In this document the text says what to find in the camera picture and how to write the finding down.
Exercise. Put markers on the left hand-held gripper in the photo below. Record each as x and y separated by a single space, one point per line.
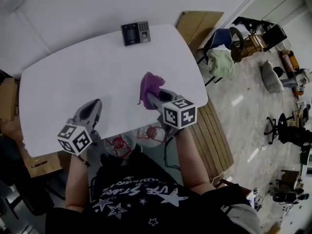
75 136

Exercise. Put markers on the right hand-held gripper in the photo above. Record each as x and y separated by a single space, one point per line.
179 113

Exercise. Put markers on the purple cloth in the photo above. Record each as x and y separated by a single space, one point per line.
150 84

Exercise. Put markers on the black keypad device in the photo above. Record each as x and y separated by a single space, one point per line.
133 34

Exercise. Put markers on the person's left forearm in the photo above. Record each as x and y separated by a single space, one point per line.
76 184

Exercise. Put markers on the person's right forearm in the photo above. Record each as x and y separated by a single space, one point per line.
189 160

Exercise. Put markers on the black wrist band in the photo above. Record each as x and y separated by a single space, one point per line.
84 162

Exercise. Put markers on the clear shoe with red trim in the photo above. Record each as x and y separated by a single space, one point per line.
118 144
152 133

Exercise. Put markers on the wooden slat bench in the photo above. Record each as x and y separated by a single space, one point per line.
212 140

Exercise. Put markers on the pale green blanket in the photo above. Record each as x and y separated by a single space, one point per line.
221 62

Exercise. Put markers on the brown cardboard box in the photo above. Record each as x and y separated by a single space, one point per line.
7 99

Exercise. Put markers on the blue chair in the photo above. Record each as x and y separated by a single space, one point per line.
220 38

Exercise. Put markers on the flat cardboard sheet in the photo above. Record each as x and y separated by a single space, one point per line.
197 24

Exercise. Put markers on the black star-print shirt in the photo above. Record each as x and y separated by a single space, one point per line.
146 203

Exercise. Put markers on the grey cushion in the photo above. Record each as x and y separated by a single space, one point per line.
271 78

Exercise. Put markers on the black office chair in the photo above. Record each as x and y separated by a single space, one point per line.
288 129

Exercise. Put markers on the wooden frame chair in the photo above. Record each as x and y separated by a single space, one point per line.
254 45

